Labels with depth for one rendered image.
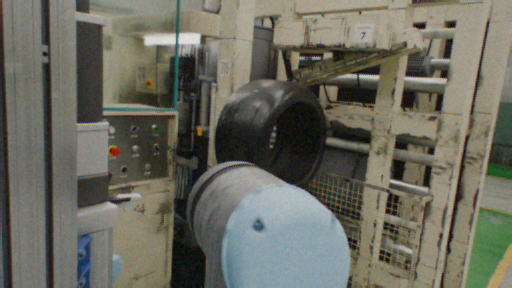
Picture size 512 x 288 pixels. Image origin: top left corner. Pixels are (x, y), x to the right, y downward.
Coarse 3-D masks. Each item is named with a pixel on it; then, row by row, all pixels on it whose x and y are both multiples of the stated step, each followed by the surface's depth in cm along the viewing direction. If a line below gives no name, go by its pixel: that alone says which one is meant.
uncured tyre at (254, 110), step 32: (256, 96) 169; (288, 96) 170; (224, 128) 172; (256, 128) 162; (288, 128) 215; (320, 128) 193; (224, 160) 174; (256, 160) 164; (288, 160) 214; (320, 160) 197
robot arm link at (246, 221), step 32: (224, 192) 38; (256, 192) 35; (288, 192) 35; (192, 224) 42; (224, 224) 34; (256, 224) 32; (288, 224) 32; (320, 224) 33; (224, 256) 33; (256, 256) 31; (288, 256) 32; (320, 256) 33
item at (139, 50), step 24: (96, 0) 166; (120, 0) 174; (144, 0) 182; (168, 0) 191; (120, 24) 176; (144, 24) 184; (168, 24) 193; (120, 48) 177; (144, 48) 186; (168, 48) 195; (120, 72) 179; (144, 72) 188; (168, 72) 198; (120, 96) 181; (144, 96) 190; (168, 96) 200
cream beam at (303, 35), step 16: (336, 16) 181; (352, 16) 175; (368, 16) 170; (384, 16) 169; (288, 32) 201; (304, 32) 194; (320, 32) 187; (336, 32) 181; (352, 32) 175; (384, 32) 171; (288, 48) 204; (304, 48) 197; (320, 48) 191; (336, 48) 184; (352, 48) 179; (368, 48) 174; (384, 48) 174
